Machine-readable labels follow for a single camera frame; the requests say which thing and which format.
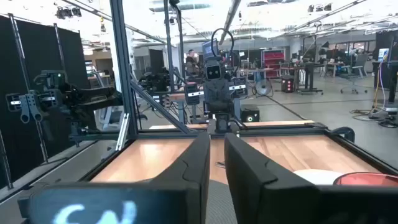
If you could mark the small computer monitor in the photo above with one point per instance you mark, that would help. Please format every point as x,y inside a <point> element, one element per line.
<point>383,54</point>

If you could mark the neighbouring black robot arm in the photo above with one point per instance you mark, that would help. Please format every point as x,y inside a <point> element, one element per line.
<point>90,99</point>

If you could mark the grey office chair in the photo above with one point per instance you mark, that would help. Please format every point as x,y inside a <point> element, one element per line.
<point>357,65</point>

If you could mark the black standing desk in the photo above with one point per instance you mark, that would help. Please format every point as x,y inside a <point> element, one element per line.
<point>309,77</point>

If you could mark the white bowl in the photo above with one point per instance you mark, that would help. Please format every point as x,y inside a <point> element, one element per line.
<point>317,177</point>

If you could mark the black floor fan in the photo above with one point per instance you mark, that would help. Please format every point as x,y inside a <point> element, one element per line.
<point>264,88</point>

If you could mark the orange plastic tumbler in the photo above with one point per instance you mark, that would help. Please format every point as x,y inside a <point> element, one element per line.
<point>367,180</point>

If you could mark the person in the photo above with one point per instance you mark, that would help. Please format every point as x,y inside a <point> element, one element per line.
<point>190,60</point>

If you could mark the red shelf cabinet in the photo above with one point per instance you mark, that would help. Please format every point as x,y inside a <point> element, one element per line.
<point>273,62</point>

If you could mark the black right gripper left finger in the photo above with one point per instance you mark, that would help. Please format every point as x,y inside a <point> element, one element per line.
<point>186,199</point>

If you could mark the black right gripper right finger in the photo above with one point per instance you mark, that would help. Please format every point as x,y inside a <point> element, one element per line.
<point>264,202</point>

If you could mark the silver corner bracket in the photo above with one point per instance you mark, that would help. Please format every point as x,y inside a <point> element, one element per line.
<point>123,130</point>

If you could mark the black computer tower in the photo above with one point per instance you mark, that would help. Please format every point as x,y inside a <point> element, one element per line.
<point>250,113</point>
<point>287,84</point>

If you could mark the black aluminium table frame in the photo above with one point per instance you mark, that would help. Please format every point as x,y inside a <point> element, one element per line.
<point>122,77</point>

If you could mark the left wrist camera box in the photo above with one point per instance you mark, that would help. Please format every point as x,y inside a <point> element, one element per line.
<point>213,72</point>

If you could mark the black partition screen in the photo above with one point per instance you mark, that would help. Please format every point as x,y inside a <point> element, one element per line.
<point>40,49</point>

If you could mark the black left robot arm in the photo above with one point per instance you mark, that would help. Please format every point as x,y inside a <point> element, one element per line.
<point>222,121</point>

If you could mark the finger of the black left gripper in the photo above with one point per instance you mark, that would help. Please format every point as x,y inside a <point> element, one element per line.
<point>237,88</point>
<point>194,95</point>

